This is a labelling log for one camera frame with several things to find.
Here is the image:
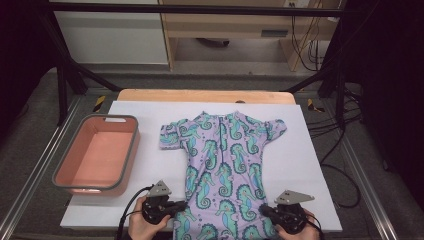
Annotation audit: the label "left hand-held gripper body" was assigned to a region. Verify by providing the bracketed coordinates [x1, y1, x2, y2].
[141, 179, 174, 225]

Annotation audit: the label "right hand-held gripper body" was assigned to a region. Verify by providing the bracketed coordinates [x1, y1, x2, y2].
[268, 189, 316, 234]

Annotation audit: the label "purple seahorse print swimsuit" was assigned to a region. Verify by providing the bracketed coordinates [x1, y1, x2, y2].
[159, 110, 288, 240]

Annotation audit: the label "pink basket with grey rim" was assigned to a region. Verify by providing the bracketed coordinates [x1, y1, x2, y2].
[52, 113, 141, 197]

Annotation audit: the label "person's right hand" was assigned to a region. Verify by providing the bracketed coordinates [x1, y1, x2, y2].
[274, 208, 321, 240]

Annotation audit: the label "person's left hand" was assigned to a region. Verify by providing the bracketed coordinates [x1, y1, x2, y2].
[128, 196, 171, 240]

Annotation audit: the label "white foam board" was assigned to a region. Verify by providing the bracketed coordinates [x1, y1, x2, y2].
[60, 100, 343, 233]

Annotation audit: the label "black curtain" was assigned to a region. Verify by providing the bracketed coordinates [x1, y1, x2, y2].
[0, 0, 58, 141]
[343, 0, 424, 201]

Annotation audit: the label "white cabinet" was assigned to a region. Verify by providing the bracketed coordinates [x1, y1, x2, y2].
[49, 0, 169, 66]

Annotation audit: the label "light wooden desk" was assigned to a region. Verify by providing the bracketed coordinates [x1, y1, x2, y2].
[158, 0, 344, 73]

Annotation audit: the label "white power socket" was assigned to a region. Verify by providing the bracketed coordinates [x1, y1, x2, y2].
[283, 0, 311, 8]

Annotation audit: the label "right hand-held gripper black cable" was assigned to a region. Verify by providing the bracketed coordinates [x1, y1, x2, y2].
[304, 213, 324, 240]

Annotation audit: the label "hand-held gripper black cable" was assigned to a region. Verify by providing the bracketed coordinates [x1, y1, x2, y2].
[114, 186, 151, 240]
[304, 213, 324, 240]

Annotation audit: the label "left hand-held gripper black cable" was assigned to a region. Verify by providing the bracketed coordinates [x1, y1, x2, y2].
[114, 186, 151, 240]

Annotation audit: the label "black floor cables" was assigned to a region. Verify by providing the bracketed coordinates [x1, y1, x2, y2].
[306, 84, 364, 209]

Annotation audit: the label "aluminium floor rail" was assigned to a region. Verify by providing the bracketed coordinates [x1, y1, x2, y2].
[336, 133, 399, 240]
[0, 94, 83, 240]

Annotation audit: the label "yellow-handled tool right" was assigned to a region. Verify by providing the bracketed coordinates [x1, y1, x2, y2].
[306, 98, 326, 113]

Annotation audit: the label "yellow-handled tool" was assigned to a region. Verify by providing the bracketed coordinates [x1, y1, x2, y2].
[306, 98, 326, 113]
[93, 95, 107, 113]

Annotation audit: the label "yellow-handled tool left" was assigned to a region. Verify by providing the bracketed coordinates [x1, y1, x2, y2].
[93, 95, 107, 113]

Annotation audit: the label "hanging desk cables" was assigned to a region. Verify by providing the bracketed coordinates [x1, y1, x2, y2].
[290, 0, 325, 73]

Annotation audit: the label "black metal frame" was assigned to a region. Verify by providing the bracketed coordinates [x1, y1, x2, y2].
[36, 1, 348, 129]

